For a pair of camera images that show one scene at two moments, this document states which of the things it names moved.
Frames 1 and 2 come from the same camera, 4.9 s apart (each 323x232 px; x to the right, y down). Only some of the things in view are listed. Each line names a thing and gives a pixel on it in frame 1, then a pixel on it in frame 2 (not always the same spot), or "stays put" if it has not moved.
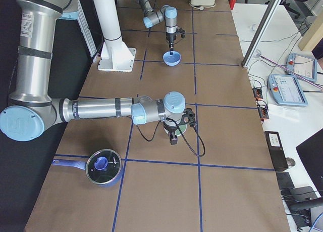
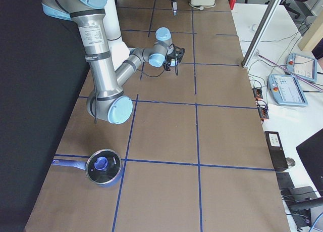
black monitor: (310, 152) stays put
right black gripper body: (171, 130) → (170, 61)
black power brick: (276, 150) stays put
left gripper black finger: (171, 48) → (174, 6)
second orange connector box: (263, 112) stays put
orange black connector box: (257, 93) stays put
